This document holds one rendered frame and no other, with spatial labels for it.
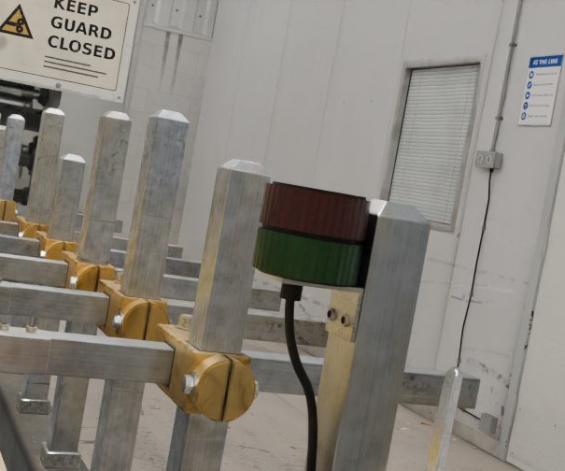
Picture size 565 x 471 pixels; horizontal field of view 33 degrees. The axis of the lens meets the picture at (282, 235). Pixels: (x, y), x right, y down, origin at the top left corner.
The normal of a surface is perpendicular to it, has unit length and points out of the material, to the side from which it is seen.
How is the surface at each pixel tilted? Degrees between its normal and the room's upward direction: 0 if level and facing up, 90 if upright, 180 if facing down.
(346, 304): 90
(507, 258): 90
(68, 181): 90
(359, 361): 90
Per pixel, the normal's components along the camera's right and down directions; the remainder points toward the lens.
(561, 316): -0.91, -0.14
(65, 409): 0.38, 0.11
